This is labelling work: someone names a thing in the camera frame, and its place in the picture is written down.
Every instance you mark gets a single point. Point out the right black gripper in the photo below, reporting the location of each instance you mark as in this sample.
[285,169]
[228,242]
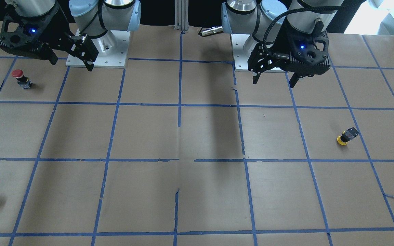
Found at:
[52,31]

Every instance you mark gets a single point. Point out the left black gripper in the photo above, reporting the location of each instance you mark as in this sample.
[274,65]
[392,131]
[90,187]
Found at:
[283,43]

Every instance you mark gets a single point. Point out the yellow push button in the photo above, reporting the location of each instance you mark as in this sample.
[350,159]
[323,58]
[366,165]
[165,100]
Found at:
[347,136]

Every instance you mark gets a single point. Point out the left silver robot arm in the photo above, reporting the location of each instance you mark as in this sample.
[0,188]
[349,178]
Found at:
[263,20]

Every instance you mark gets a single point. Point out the red push button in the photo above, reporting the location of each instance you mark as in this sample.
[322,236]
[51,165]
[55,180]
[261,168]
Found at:
[23,81]

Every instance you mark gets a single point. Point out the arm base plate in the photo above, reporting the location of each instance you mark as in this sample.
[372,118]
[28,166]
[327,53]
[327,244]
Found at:
[242,46]
[113,49]

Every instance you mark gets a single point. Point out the aluminium frame post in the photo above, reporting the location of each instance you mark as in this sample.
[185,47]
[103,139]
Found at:
[181,15]

